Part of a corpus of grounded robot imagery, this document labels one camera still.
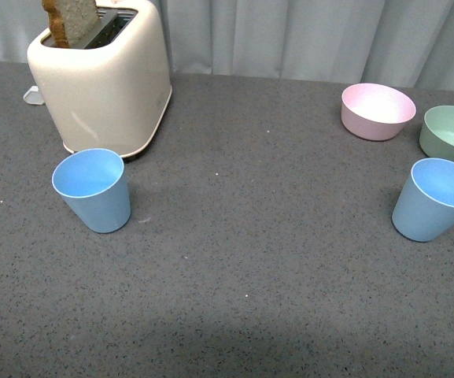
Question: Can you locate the blue cup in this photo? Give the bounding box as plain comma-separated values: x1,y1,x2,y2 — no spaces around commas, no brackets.
392,157,454,242
52,148,131,233

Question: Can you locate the cream white toaster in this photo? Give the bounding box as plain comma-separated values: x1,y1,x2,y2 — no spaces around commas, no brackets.
28,1,172,158

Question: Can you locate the pink bowl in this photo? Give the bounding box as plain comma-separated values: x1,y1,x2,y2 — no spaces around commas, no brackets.
341,83,416,141

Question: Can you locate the white power plug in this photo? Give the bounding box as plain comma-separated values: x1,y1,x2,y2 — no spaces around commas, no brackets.
23,85,45,106

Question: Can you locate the toast bread slice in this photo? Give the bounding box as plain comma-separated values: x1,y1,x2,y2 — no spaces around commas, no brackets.
42,0,100,48

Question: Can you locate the green bowl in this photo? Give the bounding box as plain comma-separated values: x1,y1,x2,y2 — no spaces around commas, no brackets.
419,106,454,161

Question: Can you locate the grey curtain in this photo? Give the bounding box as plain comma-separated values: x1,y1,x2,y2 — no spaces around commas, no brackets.
0,0,454,92

